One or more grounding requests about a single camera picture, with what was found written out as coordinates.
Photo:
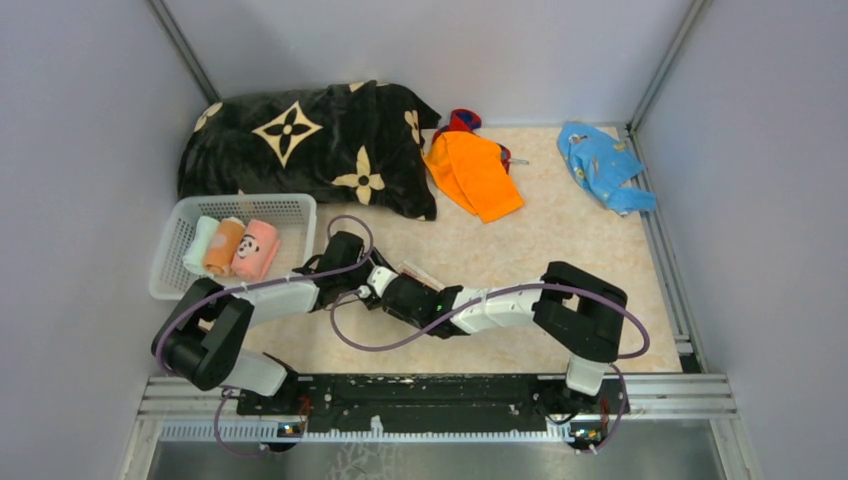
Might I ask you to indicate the rolled pink panda towel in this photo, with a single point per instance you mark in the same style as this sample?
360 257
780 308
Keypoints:
256 251

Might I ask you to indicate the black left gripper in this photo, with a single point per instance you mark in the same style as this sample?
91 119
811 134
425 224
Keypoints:
368 265

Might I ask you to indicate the aluminium frame rail front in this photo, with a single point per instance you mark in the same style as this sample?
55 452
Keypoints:
287 429

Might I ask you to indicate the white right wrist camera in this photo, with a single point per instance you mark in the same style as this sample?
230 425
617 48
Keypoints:
377 282

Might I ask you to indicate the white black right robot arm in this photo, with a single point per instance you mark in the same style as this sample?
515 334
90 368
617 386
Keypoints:
582 312

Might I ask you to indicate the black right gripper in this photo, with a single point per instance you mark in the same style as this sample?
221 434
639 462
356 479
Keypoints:
392 311

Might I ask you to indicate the white plastic basket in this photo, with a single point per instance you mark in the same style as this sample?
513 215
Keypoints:
294 215

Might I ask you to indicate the red blue cloth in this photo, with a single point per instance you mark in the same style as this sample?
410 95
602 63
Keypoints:
467 121

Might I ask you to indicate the black floral blanket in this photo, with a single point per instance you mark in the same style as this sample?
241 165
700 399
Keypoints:
345 143

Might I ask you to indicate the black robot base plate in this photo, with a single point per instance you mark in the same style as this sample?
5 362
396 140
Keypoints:
446 403

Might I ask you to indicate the blue patterned towel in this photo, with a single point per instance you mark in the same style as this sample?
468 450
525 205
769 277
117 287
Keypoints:
603 166

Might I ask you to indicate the aluminium frame rail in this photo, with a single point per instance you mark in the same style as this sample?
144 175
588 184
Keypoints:
681 319
287 429

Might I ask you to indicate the striped rabbit print towel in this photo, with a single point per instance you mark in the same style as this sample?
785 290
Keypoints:
411 269

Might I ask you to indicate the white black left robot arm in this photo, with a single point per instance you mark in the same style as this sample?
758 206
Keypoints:
202 339

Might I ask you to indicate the rolled orange towel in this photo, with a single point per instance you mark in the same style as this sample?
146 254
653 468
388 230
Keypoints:
222 248

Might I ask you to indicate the rolled white green towel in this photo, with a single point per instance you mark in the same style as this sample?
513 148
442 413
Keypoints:
193 258

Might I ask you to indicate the aluminium frame rail right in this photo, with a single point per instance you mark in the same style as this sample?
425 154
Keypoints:
681 319

